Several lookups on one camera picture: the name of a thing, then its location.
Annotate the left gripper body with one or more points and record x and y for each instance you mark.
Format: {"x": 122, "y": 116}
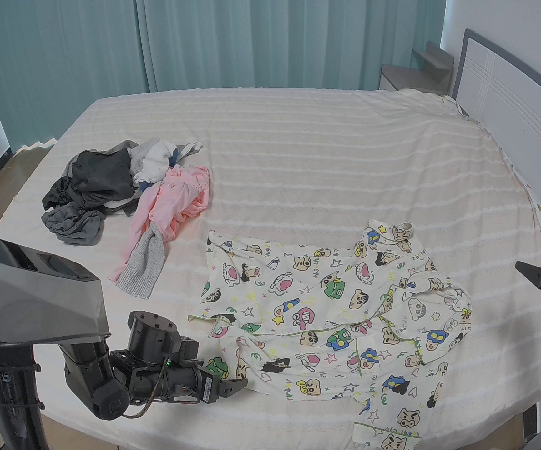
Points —
{"x": 190, "y": 385}

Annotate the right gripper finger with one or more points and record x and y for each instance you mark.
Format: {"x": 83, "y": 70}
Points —
{"x": 539, "y": 277}

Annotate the white printed pyjama top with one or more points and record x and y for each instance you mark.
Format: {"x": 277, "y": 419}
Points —
{"x": 327, "y": 307}

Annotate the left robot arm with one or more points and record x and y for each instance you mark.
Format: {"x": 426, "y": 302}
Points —
{"x": 26, "y": 288}

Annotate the pile of clothes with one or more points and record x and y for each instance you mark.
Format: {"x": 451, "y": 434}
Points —
{"x": 101, "y": 176}

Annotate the grey bedside table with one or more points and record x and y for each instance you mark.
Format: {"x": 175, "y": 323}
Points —
{"x": 411, "y": 75}

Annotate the bed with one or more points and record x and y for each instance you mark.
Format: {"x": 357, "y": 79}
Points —
{"x": 322, "y": 157}

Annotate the blue-green curtain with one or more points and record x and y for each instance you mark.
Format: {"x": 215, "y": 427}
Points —
{"x": 64, "y": 40}
{"x": 275, "y": 26}

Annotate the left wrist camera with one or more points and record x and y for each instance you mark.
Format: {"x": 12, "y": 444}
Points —
{"x": 188, "y": 349}

